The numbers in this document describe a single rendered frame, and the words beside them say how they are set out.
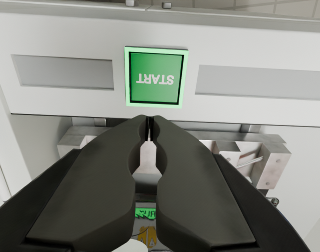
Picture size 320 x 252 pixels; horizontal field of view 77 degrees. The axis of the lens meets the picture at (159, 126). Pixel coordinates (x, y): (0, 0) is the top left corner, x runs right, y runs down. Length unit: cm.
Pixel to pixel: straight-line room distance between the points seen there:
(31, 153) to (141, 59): 19
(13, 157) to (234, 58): 26
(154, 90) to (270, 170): 25
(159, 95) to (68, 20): 10
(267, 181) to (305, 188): 22
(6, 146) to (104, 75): 14
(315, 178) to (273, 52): 42
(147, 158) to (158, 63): 20
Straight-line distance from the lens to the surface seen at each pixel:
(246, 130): 40
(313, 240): 92
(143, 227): 47
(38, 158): 32
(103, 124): 36
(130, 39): 19
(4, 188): 33
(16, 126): 27
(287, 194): 61
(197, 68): 20
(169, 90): 20
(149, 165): 36
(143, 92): 20
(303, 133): 49
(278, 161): 37
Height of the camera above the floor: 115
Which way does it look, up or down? 59 degrees down
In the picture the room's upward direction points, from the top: 179 degrees clockwise
